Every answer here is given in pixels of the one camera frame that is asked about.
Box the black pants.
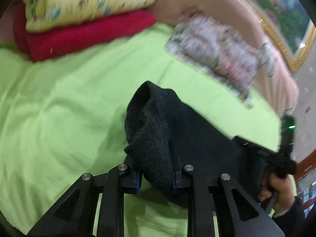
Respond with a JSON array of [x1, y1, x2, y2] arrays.
[[124, 81, 266, 207]]

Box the right hand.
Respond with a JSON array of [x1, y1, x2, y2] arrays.
[[258, 172, 295, 214]]

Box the wooden glass cabinet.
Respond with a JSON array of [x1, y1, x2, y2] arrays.
[[294, 151, 316, 218]]

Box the green bed sheet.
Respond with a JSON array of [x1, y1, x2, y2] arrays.
[[1, 24, 281, 233]]

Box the floral ruffled pillow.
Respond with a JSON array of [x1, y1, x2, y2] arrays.
[[166, 14, 276, 108]]

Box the gold framed painting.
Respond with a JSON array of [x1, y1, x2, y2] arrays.
[[246, 0, 315, 73]]

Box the red folded blanket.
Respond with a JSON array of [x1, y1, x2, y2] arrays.
[[13, 3, 157, 62]]

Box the right camera box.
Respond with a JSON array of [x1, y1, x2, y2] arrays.
[[279, 115, 296, 157]]

